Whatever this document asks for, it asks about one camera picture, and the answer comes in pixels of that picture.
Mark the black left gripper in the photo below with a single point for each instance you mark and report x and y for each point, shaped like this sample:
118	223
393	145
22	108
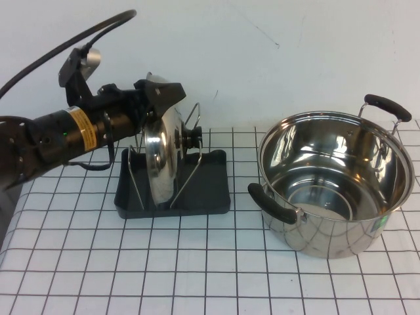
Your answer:
124	98

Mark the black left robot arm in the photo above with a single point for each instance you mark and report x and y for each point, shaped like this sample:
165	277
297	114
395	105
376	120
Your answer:
49	141

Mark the white black-grid tablecloth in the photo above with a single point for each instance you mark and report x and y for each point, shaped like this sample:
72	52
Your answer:
98	262

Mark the stainless steel pot lid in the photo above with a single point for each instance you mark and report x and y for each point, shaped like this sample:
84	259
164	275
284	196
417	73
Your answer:
160	157

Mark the silver wrist camera black mount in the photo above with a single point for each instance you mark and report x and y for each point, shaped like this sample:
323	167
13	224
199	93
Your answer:
87	64

